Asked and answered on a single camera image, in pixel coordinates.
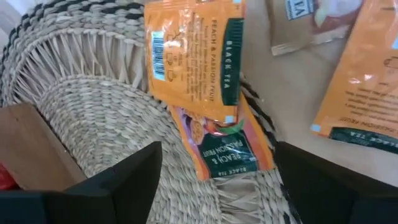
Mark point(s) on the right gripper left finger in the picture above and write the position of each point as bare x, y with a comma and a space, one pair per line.
133, 186

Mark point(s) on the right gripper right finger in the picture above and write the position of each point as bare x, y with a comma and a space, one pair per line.
311, 186

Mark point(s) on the red strawberry tea packet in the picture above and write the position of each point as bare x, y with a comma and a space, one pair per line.
4, 179

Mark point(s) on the beige vanilla tea packet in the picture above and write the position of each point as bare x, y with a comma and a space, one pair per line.
292, 31

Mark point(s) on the wooden three-compartment tea box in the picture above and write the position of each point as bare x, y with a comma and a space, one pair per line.
31, 146

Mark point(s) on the round woven straw placemat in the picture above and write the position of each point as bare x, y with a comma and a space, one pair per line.
109, 124

